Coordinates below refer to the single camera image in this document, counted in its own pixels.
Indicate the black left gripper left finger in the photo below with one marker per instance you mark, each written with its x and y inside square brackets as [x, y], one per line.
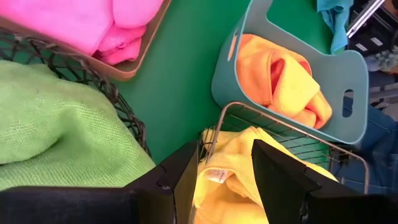
[149, 205]

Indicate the green microfiber towel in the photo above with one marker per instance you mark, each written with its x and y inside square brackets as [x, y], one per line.
[93, 174]
[46, 109]

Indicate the silver metal bracket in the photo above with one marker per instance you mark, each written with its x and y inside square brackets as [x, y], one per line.
[363, 17]

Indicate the yellow microfiber towel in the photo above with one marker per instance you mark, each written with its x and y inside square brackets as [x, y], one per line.
[233, 174]

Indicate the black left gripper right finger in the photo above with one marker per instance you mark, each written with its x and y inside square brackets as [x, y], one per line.
[286, 193]

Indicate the fuzzy grey duster head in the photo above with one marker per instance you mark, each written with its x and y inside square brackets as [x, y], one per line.
[384, 60]

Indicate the tan plastic bin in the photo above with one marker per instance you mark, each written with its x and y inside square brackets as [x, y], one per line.
[136, 70]

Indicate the pink microfiber towel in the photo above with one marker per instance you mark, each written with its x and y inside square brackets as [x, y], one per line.
[62, 21]
[121, 46]

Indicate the teal plastic basket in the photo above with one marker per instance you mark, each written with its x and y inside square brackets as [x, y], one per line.
[339, 71]

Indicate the black labelled box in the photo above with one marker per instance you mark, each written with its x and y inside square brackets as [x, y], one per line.
[370, 43]

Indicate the teal microfiber towel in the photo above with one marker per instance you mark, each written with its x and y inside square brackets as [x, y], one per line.
[335, 21]

